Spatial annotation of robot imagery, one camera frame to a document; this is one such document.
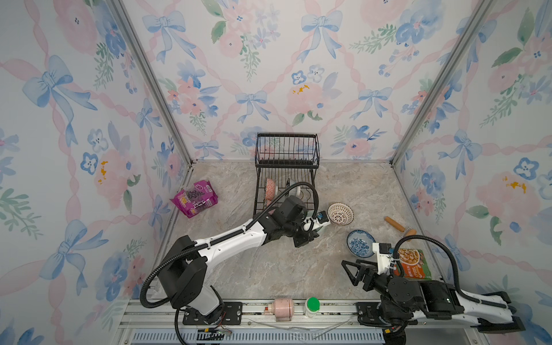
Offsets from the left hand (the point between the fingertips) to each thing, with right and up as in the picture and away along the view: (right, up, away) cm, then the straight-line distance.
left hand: (318, 231), depth 77 cm
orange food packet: (+39, -15, +7) cm, 42 cm away
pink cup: (-13, -23, -10) cm, 28 cm away
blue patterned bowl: (+20, -8, +13) cm, 25 cm away
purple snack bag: (-51, +10, +20) cm, 56 cm away
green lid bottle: (-3, -22, -9) cm, 24 cm away
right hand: (+9, -9, -7) cm, 15 cm away
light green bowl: (-2, +4, -11) cm, 12 cm away
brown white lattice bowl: (+14, +3, +20) cm, 25 cm away
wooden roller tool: (+42, -4, +15) cm, 45 cm away
